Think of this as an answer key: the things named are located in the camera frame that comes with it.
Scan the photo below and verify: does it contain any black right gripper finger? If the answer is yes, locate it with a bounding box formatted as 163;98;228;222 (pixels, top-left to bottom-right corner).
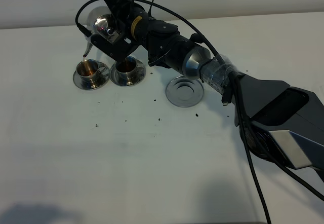
90;34;139;62
104;0;132;31

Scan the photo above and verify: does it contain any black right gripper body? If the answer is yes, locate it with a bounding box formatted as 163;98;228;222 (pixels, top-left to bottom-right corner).
129;4;200;74

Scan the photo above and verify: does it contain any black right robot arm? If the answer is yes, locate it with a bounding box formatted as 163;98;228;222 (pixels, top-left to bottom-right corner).
86;0;323;177

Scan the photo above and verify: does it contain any right stainless steel teacup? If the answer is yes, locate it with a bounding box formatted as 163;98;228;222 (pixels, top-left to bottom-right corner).
114;56;143;78

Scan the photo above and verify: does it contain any stainless steel teacup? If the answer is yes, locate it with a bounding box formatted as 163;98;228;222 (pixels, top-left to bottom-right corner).
75;59;108;80
114;56;143;78

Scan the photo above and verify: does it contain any left stainless steel saucer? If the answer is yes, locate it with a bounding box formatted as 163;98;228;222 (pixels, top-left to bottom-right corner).
73;67;110;90

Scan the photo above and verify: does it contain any right stainless steel saucer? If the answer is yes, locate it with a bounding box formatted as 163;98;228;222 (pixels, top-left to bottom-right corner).
110;64;146;87

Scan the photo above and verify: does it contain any left stainless steel teacup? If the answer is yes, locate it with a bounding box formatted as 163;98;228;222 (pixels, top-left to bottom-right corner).
75;59;108;80

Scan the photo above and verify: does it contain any stainless steel teapot saucer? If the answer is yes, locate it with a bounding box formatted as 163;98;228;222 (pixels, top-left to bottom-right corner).
165;76;204;108

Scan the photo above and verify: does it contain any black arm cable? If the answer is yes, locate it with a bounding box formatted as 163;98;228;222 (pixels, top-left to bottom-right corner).
75;0;324;224

